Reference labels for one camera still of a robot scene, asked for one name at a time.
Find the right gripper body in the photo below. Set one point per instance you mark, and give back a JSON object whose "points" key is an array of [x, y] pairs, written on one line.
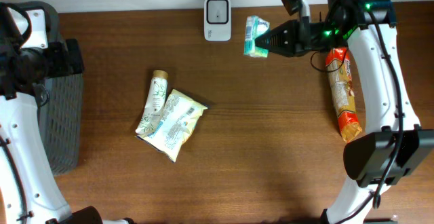
{"points": [[315, 38]]}

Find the teal tissue pack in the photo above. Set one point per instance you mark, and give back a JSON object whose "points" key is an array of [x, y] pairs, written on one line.
{"points": [[255, 27]]}

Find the orange spaghetti packet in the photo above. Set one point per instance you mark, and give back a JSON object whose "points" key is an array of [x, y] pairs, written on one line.
{"points": [[338, 68]]}

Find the yellow snack pouch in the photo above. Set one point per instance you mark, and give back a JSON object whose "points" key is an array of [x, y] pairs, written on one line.
{"points": [[176, 124]]}

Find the white green cosmetic tube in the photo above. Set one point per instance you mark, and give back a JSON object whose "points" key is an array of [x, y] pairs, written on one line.
{"points": [[154, 103]]}

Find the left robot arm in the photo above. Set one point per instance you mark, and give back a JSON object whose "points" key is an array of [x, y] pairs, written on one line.
{"points": [[32, 50]]}

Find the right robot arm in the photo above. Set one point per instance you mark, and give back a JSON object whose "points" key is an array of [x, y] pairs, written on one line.
{"points": [[394, 143]]}

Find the white barcode scanner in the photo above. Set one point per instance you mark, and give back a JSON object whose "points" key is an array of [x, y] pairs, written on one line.
{"points": [[217, 20]]}

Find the grey plastic basket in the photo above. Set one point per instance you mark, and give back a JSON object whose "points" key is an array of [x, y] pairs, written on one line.
{"points": [[59, 99]]}

